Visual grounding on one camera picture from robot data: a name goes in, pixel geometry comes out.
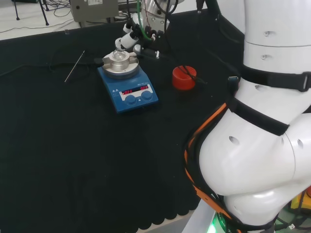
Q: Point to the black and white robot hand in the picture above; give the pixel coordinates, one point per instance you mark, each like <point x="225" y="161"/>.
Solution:
<point x="128" y="40"/>

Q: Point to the heater with blue base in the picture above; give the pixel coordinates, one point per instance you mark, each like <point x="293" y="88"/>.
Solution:
<point x="132" y="85"/>

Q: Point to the clear round-bottom glass flask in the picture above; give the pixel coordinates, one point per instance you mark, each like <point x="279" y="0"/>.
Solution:
<point x="118" y="55"/>

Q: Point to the grey equipment box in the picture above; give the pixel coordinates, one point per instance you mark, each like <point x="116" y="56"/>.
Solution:
<point x="94" y="11"/>

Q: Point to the thin glass rod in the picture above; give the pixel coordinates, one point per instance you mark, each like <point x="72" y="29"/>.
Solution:
<point x="74" y="66"/>

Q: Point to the red plastic cup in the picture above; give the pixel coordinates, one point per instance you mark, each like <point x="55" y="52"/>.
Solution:
<point x="183" y="78"/>

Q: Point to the black tripod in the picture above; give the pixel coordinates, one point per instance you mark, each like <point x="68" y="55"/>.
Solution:
<point x="43" y="11"/>

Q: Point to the black bench cloth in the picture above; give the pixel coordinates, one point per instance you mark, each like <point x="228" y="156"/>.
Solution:
<point x="85" y="150"/>

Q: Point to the yellow stop button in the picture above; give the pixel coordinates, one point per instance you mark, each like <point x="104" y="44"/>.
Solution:
<point x="301" y="199"/>

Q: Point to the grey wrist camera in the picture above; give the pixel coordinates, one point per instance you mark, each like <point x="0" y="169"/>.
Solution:
<point x="145" y="52"/>

